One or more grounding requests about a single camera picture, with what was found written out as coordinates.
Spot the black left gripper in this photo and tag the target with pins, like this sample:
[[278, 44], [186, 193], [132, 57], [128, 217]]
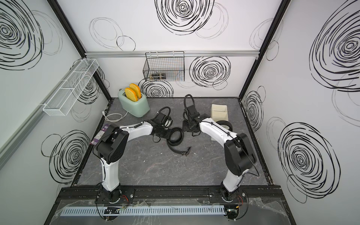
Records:
[[166, 137]]

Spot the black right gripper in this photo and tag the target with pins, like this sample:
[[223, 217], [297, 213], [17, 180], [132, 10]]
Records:
[[183, 124]]

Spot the long black leather belt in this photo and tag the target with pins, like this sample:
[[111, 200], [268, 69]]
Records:
[[175, 138]]

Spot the cream divided storage organizer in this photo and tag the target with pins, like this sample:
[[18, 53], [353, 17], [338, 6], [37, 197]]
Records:
[[219, 112]]

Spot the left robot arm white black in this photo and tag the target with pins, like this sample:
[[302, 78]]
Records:
[[111, 147]]

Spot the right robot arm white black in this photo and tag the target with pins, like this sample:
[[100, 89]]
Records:
[[239, 154]]

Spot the mint green toaster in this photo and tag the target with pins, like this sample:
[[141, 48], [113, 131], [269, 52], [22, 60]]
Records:
[[138, 109]]

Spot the rear yellow toast slice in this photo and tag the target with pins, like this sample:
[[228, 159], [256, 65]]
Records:
[[136, 89]]

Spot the yellow toast slice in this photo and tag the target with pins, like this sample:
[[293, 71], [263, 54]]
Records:
[[130, 94], [136, 89]]

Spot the front yellow toast slice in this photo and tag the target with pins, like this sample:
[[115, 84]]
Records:
[[130, 94]]

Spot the dark item in basket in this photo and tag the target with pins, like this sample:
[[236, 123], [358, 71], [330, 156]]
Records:
[[157, 76]]

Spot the purple snack packet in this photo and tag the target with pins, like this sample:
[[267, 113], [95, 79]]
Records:
[[99, 135]]

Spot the black wire wall basket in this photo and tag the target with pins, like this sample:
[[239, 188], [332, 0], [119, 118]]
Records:
[[172, 63]]

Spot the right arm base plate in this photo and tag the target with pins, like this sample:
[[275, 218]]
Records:
[[220, 194]]

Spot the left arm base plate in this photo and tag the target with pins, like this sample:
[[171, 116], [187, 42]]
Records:
[[117, 196]]

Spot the slotted grey cable duct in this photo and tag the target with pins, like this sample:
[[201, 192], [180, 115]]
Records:
[[144, 211]]

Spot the white mesh wall shelf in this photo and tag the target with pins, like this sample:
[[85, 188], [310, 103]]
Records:
[[78, 86]]

